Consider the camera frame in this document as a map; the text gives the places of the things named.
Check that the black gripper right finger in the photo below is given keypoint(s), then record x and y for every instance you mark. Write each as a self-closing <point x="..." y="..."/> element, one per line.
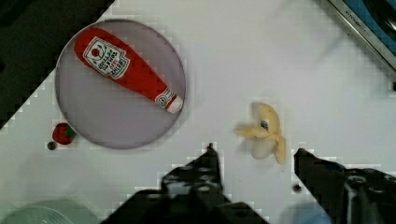
<point x="348" y="195"/>

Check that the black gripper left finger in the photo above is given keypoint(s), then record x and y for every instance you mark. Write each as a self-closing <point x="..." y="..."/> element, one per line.
<point x="189" y="194"/>

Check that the yellow plush peeled banana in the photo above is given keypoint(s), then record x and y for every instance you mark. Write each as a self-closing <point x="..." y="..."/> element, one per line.
<point x="267" y="134"/>

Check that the light blue round object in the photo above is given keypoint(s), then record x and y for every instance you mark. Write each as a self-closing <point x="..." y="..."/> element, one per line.
<point x="305" y="213"/>

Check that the red plush strawberry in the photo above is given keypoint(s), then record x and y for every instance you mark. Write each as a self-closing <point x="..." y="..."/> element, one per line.
<point x="63" y="134"/>

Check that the pale green perforated colander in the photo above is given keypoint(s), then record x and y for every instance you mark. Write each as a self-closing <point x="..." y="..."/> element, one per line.
<point x="52" y="212"/>

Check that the red plush ketchup bottle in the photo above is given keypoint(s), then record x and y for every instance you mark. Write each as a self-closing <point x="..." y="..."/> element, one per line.
<point x="112" y="58"/>

